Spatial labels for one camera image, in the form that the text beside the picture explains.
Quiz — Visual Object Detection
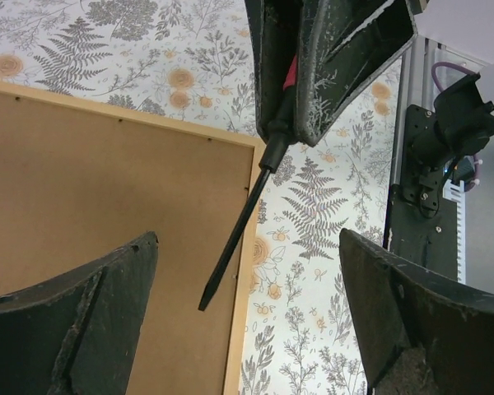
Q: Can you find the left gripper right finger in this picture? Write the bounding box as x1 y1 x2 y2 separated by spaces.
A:
339 229 494 394

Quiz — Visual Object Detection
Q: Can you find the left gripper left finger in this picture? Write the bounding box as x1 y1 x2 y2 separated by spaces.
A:
0 231 158 394

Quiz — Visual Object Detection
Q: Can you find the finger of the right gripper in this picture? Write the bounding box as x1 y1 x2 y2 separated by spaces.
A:
294 0 416 146
245 0 303 142

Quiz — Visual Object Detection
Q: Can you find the red black screwdriver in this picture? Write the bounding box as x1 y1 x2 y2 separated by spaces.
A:
198 54 297 311

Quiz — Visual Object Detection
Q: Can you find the wooden picture frame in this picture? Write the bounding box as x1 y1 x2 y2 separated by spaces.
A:
0 81 263 394

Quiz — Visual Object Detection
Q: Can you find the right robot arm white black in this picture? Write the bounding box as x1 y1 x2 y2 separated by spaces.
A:
245 1 494 173

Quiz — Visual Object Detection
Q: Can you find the floral patterned table mat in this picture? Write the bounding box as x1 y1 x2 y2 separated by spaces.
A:
0 1 400 394

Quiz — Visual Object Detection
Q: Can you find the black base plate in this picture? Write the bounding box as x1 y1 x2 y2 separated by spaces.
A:
383 105 458 281

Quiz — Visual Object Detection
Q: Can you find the white slotted cable duct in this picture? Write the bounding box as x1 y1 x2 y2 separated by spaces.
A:
443 180 466 285

